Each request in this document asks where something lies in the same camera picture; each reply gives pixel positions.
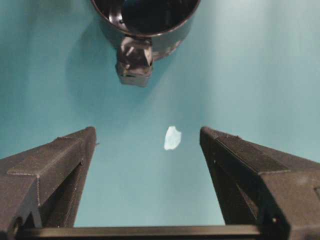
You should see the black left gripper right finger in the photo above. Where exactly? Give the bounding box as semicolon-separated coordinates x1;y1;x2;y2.
199;126;320;240

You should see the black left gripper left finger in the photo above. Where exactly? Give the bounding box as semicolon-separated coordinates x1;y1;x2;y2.
0;126;96;240

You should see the pale blue tape scrap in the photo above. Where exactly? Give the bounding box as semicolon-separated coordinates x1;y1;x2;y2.
164;125;182;151

